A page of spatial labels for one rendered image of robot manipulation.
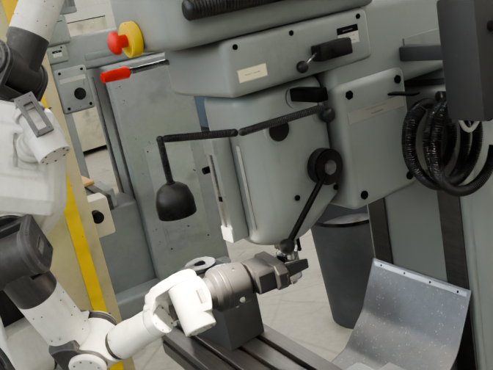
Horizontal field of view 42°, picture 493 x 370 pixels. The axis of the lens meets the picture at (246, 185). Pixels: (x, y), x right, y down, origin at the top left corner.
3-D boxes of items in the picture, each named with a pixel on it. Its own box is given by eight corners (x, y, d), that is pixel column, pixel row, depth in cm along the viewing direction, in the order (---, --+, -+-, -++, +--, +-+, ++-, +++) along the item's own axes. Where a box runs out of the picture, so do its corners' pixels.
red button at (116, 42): (117, 55, 107) (111, 31, 106) (108, 56, 110) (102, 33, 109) (134, 51, 109) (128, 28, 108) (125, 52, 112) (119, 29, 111)
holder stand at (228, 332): (231, 352, 170) (216, 285, 165) (186, 329, 187) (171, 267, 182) (265, 331, 177) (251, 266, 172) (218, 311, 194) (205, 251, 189)
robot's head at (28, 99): (31, 154, 125) (30, 139, 118) (9, 118, 126) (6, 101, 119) (61, 140, 127) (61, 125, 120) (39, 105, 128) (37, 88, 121)
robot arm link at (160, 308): (180, 269, 125) (133, 298, 130) (198, 310, 122) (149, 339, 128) (199, 267, 130) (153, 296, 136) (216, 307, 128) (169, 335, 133)
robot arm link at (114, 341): (163, 349, 129) (100, 385, 137) (169, 310, 137) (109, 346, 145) (125, 322, 125) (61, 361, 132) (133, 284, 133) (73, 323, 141)
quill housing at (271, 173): (276, 260, 121) (243, 95, 112) (222, 237, 138) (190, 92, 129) (351, 225, 130) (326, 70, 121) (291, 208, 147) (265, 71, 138)
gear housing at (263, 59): (232, 100, 109) (221, 41, 106) (171, 96, 129) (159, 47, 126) (375, 57, 124) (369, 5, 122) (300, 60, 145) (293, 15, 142)
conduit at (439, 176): (442, 211, 118) (430, 102, 112) (381, 198, 131) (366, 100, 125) (505, 181, 126) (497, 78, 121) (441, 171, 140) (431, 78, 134)
